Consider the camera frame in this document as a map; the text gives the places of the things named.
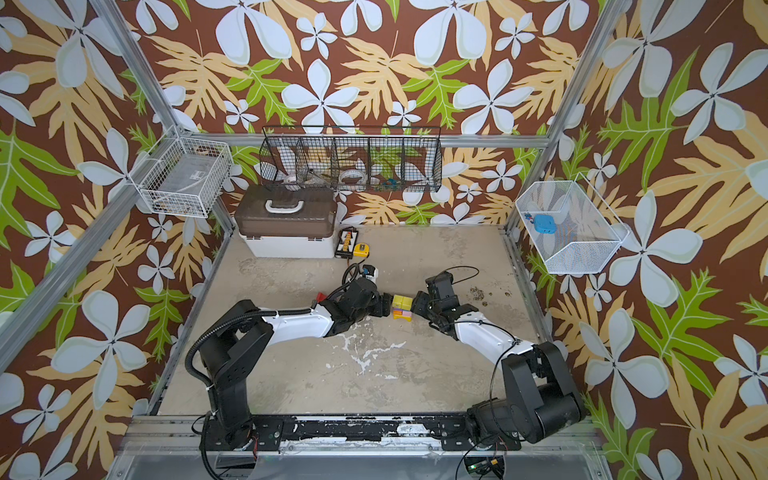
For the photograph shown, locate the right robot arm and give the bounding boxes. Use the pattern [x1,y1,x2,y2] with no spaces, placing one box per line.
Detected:
[412,271,587,449]

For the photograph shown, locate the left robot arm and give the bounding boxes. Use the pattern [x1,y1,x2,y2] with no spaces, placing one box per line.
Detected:
[184,277,394,451]

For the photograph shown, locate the yellow tape measure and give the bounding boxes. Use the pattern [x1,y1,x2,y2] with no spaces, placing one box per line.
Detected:
[352,243,371,259]

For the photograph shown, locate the black charging board yellow connectors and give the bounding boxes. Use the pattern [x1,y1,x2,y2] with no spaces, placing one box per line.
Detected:
[334,227,358,260]

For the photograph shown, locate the brown lid white toolbox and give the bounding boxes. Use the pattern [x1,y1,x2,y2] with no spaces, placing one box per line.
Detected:
[234,185,337,259]

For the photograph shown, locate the blue object in basket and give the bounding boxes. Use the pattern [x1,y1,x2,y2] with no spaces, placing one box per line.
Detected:
[533,214,557,234]

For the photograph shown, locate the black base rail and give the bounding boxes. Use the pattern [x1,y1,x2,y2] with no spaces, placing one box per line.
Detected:
[251,413,522,452]

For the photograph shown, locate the black wire wall basket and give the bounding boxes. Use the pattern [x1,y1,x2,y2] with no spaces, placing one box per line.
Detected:
[256,126,444,192]

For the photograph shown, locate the white wire basket right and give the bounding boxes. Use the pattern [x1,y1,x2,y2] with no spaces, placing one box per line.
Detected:
[515,174,630,276]

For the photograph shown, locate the white wire basket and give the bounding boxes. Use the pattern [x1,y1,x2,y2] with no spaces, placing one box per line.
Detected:
[515,174,630,276]
[131,127,233,218]

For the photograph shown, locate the white wire basket left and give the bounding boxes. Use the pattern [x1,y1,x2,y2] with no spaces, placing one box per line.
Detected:
[131,127,233,218]

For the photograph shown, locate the aluminium corner frame post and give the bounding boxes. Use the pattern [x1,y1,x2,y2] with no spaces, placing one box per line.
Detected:
[521,0,632,193]

